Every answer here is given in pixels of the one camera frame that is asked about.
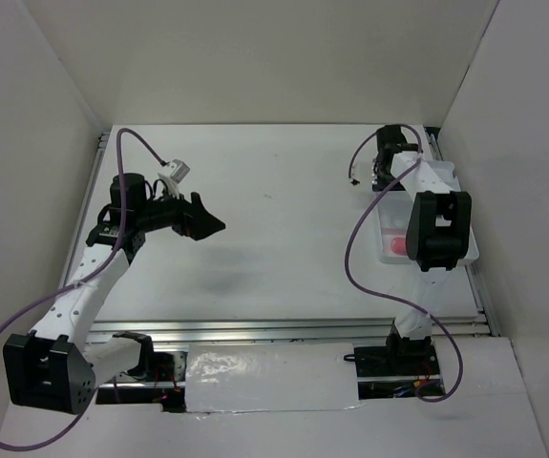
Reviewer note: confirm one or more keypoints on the white foil sheet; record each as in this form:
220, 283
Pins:
270, 378

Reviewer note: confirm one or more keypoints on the clear tape roll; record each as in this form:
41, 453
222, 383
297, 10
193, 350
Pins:
397, 223

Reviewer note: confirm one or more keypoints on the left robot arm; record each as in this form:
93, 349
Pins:
51, 367

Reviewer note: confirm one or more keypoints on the pink capped tube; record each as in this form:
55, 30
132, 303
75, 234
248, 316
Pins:
395, 246

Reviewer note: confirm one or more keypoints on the white compartment tray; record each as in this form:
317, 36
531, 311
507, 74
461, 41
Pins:
438, 215

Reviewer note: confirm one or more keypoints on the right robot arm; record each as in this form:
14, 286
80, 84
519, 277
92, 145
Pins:
409, 347

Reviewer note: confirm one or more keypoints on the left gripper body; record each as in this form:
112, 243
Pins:
173, 215

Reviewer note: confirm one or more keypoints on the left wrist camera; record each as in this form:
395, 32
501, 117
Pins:
172, 174

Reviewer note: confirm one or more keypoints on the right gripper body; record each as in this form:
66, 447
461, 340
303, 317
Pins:
382, 178

